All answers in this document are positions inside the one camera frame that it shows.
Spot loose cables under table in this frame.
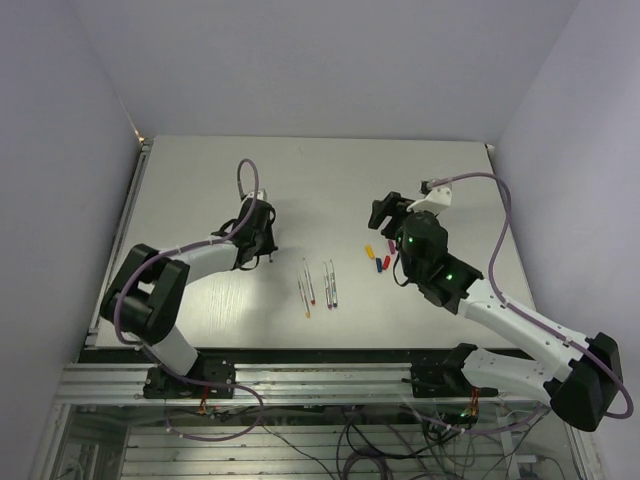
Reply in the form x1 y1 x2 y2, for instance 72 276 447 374
159 397 551 480

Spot red tipped pen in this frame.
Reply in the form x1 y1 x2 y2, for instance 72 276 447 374
302 257 316 306

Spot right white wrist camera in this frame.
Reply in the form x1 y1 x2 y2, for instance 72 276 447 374
406 179 452 215

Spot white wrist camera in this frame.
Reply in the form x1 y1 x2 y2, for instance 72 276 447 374
245 188 268 201
406 179 452 215

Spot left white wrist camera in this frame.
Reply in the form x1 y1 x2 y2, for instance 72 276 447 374
245 188 268 201

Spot yellow tipped pen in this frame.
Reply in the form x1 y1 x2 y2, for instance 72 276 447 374
297 273 311 319

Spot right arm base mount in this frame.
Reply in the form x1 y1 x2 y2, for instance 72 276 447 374
401 343 478 398

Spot purple tipped pen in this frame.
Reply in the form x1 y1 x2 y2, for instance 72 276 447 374
323 262 333 310

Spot aluminium frame rail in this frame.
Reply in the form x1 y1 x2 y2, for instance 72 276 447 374
54 362 551 404

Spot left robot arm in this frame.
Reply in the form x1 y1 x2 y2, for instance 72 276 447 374
99 198 277 397

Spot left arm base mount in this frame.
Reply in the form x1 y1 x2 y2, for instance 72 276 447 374
143 349 236 400

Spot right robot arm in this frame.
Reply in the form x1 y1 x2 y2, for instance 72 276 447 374
368 192 623 432

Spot blue tipped pen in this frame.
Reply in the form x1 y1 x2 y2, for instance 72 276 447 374
329 260 339 309

